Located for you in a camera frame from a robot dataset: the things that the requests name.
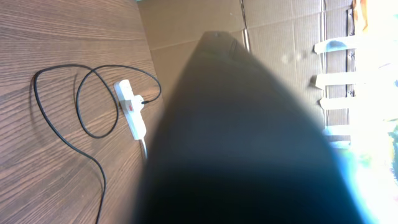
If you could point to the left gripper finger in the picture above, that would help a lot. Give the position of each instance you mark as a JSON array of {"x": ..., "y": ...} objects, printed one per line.
[{"x": 234, "y": 146}]

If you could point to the white power strip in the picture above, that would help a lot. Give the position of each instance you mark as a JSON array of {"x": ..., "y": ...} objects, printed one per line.
[{"x": 135, "y": 121}]

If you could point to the Galaxy smartphone blue screen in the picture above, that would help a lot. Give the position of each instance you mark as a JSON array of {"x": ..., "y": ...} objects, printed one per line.
[{"x": 372, "y": 127}]

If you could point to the white charger adapter plug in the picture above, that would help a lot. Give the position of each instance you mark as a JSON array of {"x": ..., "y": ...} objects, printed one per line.
[{"x": 134, "y": 104}]

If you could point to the brown cardboard backdrop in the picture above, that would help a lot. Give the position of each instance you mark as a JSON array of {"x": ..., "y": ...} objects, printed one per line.
[{"x": 280, "y": 33}]

